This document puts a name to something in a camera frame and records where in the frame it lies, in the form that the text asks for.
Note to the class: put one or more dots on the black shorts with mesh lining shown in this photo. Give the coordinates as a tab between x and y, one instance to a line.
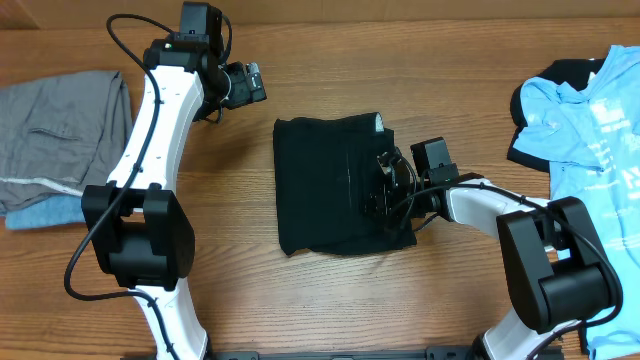
326	172

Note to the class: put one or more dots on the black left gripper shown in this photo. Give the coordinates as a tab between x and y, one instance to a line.
243	93

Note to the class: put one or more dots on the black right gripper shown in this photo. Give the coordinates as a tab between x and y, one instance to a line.
384	194

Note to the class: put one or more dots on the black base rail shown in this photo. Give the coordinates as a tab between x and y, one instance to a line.
350	355

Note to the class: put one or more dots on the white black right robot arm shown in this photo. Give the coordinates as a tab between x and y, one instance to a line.
558	276

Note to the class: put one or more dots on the light blue t-shirt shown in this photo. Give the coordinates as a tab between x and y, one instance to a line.
590	138

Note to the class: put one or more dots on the folded grey shorts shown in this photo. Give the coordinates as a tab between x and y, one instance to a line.
60	134

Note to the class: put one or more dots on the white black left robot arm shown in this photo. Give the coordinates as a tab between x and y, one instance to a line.
136	226

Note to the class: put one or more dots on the folded blue cloth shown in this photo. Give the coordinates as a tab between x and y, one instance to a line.
53	211

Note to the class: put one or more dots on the black garment under blue shirt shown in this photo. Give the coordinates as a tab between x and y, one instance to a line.
573	71

